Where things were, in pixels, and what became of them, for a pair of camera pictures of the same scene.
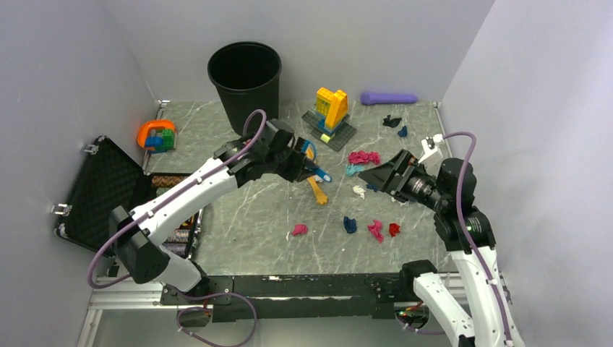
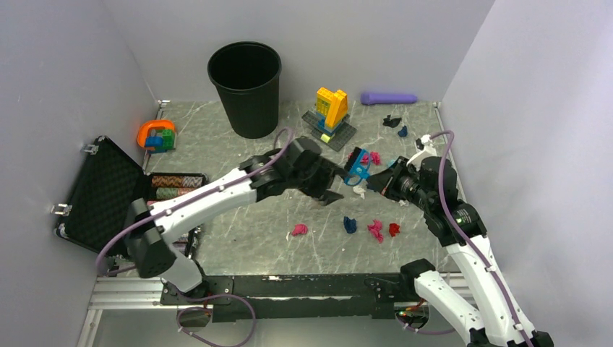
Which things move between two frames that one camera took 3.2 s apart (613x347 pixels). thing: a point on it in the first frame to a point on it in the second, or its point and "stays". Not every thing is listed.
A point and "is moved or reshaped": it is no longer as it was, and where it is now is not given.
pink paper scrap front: (374, 229) stays
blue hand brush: (323, 176) is moved or reshaped
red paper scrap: (394, 228) stays
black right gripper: (383, 176) stays
